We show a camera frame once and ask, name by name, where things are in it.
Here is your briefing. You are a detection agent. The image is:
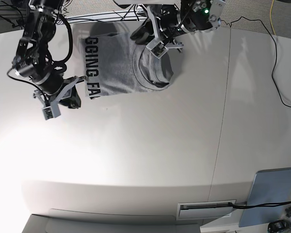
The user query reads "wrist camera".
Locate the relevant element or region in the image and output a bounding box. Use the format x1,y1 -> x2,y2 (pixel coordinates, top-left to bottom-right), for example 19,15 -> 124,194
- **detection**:
146,38 -> 168,59
42,102 -> 61,120

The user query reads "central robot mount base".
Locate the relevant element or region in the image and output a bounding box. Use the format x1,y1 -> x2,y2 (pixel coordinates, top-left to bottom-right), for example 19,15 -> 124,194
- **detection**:
114,0 -> 177,9

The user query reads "black device bottom right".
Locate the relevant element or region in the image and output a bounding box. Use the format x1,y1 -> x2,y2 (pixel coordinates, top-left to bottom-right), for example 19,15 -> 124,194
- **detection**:
267,220 -> 291,233

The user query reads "grey monitor back panel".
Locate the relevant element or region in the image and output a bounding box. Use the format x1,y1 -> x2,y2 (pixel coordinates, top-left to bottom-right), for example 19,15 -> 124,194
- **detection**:
239,167 -> 291,228

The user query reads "black monitor cable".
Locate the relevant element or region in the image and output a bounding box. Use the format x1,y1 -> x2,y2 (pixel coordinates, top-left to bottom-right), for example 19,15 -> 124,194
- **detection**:
228,200 -> 291,210

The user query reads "grey T-shirt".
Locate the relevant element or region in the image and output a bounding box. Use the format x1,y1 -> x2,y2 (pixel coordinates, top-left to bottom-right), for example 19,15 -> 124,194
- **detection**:
79,33 -> 174,99

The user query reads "yellow cable on floor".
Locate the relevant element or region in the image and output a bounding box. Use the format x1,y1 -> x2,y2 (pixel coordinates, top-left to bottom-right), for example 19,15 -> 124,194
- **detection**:
269,0 -> 276,35

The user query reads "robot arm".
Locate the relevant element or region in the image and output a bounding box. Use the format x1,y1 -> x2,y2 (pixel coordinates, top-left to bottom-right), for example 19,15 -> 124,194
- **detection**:
11,0 -> 81,109
130,0 -> 226,58

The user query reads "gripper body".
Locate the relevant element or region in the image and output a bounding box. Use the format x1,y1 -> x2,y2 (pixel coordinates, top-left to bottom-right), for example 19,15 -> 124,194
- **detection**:
130,14 -> 184,45
33,75 -> 81,109

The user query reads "white cable tray slot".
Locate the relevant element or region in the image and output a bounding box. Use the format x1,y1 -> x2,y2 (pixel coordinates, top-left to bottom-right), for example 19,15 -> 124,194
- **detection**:
176,200 -> 236,221

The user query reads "black cable on table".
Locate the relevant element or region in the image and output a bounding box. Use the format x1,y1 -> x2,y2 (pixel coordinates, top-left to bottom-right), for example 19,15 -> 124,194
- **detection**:
207,16 -> 291,108

